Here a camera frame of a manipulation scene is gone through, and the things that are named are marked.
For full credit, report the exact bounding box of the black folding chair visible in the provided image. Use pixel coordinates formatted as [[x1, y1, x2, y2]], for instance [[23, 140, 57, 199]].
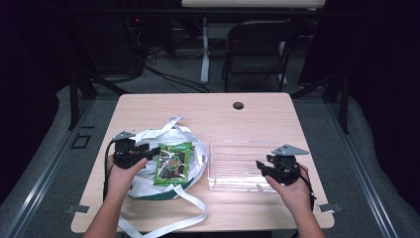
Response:
[[221, 19, 300, 93]]

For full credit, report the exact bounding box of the grey tape piece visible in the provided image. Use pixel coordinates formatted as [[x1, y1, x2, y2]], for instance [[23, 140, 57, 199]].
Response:
[[317, 202, 344, 213], [64, 204, 90, 215]]

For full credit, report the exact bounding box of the white tote bag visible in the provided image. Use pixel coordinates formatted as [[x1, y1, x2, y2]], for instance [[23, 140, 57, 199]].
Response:
[[118, 114, 210, 238]]

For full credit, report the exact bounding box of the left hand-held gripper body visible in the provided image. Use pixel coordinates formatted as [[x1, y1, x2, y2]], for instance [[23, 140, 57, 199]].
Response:
[[112, 131, 149, 170]]

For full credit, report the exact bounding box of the black floor cable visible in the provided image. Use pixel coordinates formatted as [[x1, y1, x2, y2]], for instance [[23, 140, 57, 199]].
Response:
[[145, 64, 214, 93], [155, 72, 204, 94]]

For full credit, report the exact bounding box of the person's right hand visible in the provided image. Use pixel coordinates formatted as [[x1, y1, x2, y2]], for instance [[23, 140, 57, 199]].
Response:
[[264, 164, 314, 213]]

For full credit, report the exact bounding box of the dark equipment with red light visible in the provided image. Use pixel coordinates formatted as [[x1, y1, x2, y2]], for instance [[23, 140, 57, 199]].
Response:
[[95, 13, 149, 76]]

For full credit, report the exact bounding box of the green snack packet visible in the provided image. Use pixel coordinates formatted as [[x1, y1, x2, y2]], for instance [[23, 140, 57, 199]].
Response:
[[154, 142, 194, 187]]

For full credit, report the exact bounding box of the clear plastic box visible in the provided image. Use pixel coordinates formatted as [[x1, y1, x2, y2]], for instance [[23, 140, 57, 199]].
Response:
[[207, 139, 282, 194]]

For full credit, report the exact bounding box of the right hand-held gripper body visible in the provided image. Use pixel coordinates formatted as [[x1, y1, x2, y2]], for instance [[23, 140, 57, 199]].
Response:
[[265, 144, 310, 185]]

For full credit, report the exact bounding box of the black metal stand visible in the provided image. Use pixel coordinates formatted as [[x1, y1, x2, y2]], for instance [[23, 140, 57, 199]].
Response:
[[67, 70, 130, 132], [290, 70, 351, 135]]

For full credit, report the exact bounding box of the white desk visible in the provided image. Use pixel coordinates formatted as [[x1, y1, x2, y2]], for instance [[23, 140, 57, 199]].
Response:
[[180, 0, 327, 85]]

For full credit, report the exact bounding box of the metal floor rail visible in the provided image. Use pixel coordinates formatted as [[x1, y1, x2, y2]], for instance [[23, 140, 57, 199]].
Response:
[[325, 102, 401, 238], [0, 98, 97, 238]]

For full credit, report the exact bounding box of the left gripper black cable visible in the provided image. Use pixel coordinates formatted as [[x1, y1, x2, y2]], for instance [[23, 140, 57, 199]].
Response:
[[102, 140, 117, 202]]

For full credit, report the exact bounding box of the person's left hand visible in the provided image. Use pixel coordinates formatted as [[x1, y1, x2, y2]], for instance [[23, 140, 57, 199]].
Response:
[[106, 155, 149, 200]]

